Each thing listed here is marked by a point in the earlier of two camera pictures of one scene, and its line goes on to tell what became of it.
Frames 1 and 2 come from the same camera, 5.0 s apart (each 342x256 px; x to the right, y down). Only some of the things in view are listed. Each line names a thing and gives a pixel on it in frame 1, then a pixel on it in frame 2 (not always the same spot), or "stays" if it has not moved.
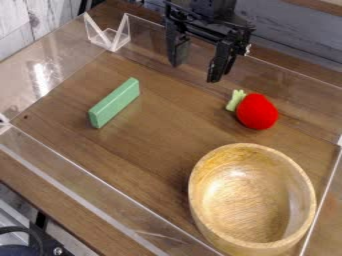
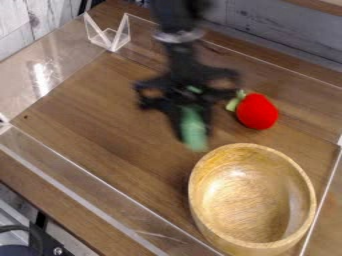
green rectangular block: (114, 103) -> (194, 125)
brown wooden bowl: (252, 201) stays
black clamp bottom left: (53, 245) stays
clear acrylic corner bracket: (109, 38) stays
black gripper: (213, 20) -> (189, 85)
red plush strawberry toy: (255, 109) stays
